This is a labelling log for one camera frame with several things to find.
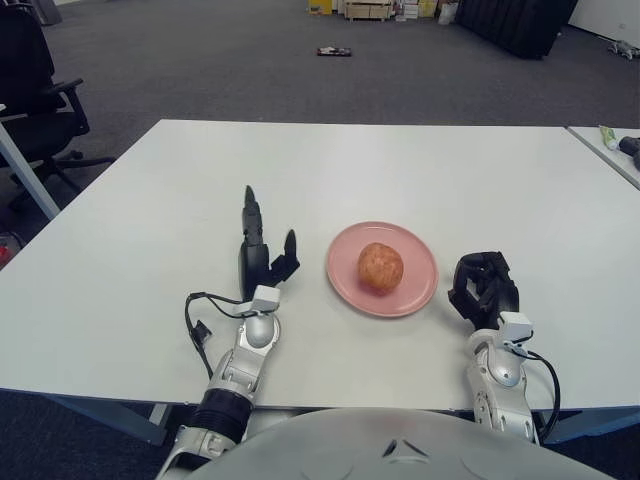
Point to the black curtain partition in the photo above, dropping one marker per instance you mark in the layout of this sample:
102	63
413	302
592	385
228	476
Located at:
516	24

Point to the wooden crate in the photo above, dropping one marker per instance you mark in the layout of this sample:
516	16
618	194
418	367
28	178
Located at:
366	10

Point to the white plastic bag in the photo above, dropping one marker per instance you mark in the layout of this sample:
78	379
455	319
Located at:
447	13

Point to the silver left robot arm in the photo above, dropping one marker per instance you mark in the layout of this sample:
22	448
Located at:
250	360

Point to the stacked white boxes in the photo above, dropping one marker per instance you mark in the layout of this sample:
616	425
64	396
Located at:
406	9

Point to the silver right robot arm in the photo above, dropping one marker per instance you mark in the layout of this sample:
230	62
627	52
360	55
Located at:
500	375

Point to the grey robot torso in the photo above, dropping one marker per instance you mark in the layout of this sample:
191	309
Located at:
350	450

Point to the red object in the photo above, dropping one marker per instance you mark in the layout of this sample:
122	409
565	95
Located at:
4	252

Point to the white neighbouring table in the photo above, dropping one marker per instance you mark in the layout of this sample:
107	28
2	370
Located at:
595	150

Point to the dark grey power tool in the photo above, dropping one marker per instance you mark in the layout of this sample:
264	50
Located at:
631	145

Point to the green-white tube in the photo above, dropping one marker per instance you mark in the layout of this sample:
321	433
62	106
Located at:
608	136

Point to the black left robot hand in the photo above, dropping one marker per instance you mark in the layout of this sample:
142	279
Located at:
255	270

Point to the black office chair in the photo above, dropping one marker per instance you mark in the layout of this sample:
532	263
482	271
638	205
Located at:
30	125

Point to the red-yellow apple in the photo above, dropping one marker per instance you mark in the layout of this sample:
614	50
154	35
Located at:
381	267

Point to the grey cabinet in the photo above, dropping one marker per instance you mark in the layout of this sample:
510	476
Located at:
48	10

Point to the yellow cardboard box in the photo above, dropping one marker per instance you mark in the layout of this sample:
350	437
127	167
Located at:
429	7
320	5

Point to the blue-grey table frame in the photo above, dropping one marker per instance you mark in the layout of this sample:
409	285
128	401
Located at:
100	410

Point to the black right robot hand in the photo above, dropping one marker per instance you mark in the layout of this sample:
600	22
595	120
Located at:
505	297

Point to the black flat floor object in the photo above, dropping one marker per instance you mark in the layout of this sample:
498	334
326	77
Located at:
335	51

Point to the grey slanted desk leg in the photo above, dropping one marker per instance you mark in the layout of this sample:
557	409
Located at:
25	170

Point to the pink round plate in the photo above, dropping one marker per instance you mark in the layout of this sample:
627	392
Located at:
345	280

